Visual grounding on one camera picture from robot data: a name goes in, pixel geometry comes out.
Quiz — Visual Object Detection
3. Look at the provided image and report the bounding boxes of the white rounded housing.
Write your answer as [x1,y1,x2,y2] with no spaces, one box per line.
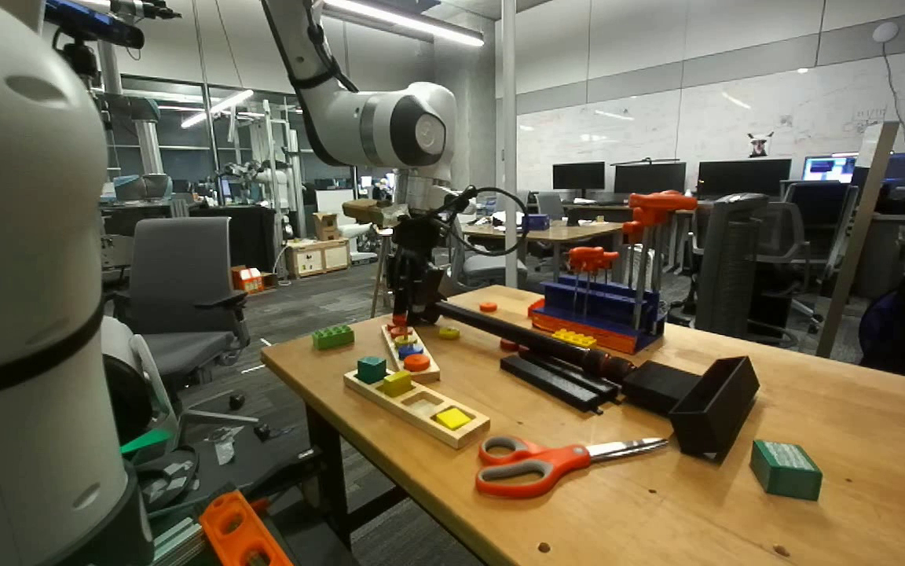
[95,311,182,449]

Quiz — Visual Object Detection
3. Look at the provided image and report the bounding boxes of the black overhead camera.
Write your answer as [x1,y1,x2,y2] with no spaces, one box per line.
[40,0,150,79]

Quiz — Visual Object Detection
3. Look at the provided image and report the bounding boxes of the blue hex key holder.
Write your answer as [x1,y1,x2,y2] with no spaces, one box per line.
[529,272,671,358]

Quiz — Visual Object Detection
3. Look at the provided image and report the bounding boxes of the dark grey upright panel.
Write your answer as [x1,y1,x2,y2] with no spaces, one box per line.
[693,192,809,341]

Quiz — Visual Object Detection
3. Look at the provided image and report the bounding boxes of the green plastic handle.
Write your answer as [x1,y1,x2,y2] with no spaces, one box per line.
[121,426,180,465]

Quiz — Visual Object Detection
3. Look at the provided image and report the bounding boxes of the cardboard box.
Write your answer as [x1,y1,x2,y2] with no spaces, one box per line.
[281,236,355,282]

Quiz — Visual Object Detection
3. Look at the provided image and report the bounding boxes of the teal wooden cube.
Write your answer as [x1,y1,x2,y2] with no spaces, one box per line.
[355,352,390,386]

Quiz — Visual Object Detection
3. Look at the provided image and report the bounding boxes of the wooden top desk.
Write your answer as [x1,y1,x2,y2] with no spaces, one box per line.
[445,214,628,287]

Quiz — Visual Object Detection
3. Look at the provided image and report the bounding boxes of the metal stool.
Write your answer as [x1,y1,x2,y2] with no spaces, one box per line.
[369,219,399,318]

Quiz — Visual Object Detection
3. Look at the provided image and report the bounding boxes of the black angled block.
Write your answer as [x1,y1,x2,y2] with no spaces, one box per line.
[665,352,765,465]

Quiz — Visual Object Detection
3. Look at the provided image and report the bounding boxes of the white pole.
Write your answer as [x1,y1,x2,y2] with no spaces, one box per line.
[489,0,523,291]

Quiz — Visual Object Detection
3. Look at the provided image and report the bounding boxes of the long black handle bar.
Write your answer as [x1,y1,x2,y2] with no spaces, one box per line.
[430,296,634,386]

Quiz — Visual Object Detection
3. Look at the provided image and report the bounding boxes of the small orange T-handle key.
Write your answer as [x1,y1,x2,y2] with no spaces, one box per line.
[564,242,621,318]

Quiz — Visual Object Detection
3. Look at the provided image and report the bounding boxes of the green Duplo brick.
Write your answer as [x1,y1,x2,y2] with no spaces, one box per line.
[312,325,359,352]

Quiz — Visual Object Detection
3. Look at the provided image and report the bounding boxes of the orange plastic crate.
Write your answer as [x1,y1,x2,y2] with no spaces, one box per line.
[197,486,297,566]

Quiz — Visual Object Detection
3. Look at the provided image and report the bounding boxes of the orange box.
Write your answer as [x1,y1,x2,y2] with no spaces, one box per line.
[230,264,269,300]

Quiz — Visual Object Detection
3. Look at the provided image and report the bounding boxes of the large orange T-handle key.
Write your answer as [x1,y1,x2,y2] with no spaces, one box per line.
[621,187,701,318]

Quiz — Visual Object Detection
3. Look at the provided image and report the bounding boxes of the ceiling light bar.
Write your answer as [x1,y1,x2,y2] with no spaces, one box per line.
[321,0,489,51]

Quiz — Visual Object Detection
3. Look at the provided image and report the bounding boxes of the black flat block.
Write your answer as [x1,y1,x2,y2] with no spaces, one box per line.
[620,358,701,415]

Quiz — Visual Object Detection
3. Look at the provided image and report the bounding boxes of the wooden peg stacking board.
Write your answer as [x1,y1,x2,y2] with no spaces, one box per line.
[377,315,444,385]

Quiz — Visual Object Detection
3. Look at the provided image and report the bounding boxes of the yellow Lego brick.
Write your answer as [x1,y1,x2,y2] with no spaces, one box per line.
[548,327,599,352]

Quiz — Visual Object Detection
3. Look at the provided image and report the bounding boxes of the black computer monitor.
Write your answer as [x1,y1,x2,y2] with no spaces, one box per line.
[613,160,687,197]
[695,156,794,202]
[550,160,610,196]

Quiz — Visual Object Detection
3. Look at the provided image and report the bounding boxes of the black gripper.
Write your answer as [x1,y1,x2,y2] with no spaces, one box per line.
[384,214,454,330]

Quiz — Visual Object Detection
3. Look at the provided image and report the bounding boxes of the monitor with blue screen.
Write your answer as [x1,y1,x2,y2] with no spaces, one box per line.
[799,150,862,189]

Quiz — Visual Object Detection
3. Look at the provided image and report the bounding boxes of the orange handled scissors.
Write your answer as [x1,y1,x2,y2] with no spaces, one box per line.
[473,430,672,502]

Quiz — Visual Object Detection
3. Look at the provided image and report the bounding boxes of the wooden plank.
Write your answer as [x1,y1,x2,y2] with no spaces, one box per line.
[813,117,901,363]

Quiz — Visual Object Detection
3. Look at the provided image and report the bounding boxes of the grey office chair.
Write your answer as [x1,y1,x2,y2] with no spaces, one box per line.
[116,214,278,442]

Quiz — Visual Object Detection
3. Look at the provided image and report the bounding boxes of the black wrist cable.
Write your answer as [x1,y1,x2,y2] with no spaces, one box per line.
[441,187,532,260]

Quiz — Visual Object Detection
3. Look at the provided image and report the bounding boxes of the wooden shape sorter board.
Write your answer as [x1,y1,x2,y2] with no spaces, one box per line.
[344,354,493,454]

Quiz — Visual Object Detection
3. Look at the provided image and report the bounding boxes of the green rectangular block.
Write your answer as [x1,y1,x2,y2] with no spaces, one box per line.
[748,436,823,502]

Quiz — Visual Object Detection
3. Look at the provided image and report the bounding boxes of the black flat rail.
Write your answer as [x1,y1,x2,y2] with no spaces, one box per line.
[498,352,617,415]

